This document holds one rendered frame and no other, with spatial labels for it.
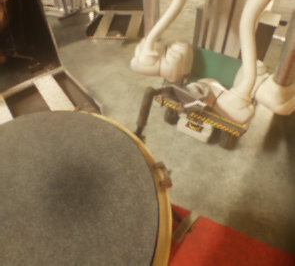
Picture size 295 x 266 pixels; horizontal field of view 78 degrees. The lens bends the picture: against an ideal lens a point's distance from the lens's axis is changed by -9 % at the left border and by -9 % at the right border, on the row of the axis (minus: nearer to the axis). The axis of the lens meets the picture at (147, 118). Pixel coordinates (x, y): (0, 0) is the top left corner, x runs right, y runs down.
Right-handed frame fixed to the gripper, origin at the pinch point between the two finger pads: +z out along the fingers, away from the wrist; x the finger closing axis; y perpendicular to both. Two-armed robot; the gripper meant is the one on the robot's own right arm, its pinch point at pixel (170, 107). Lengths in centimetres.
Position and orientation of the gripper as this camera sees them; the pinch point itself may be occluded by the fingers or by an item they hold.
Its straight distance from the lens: 129.9
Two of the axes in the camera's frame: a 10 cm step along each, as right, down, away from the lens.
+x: -8.3, -3.9, 4.0
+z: 0.1, 7.0, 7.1
